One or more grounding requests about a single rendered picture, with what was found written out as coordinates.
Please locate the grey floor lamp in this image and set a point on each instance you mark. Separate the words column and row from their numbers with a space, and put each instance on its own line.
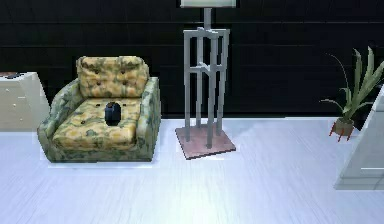
column 206, row 66

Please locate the small black object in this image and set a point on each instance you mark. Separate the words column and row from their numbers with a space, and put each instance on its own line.
column 112, row 113

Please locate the yellow green patterned armchair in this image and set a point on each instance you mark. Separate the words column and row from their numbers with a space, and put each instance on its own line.
column 100, row 133

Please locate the green potted house plant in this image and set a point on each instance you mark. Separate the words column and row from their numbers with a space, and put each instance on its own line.
column 356, row 96

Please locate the white chest of drawers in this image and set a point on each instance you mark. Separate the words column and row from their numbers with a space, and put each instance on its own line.
column 18, row 103

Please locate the white cabinet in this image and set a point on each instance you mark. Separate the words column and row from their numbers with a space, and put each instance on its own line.
column 366, row 156

